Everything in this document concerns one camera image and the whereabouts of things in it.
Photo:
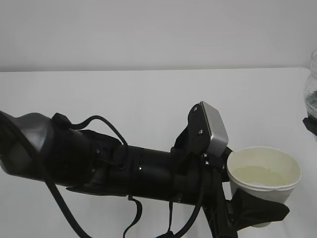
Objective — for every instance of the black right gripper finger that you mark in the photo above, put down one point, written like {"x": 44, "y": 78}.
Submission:
{"x": 310, "y": 123}

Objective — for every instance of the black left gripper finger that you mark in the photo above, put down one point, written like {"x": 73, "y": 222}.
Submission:
{"x": 245, "y": 210}

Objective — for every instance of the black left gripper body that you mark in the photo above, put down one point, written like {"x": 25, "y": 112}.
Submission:
{"x": 206, "y": 192}

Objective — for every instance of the clear green-label water bottle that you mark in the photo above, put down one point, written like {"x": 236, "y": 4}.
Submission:
{"x": 310, "y": 89}

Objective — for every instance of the white paper cup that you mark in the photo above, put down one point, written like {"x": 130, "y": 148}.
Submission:
{"x": 263, "y": 172}

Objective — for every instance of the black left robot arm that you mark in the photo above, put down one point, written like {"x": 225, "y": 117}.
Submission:
{"x": 57, "y": 152}

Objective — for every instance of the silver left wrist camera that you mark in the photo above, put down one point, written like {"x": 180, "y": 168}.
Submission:
{"x": 206, "y": 130}

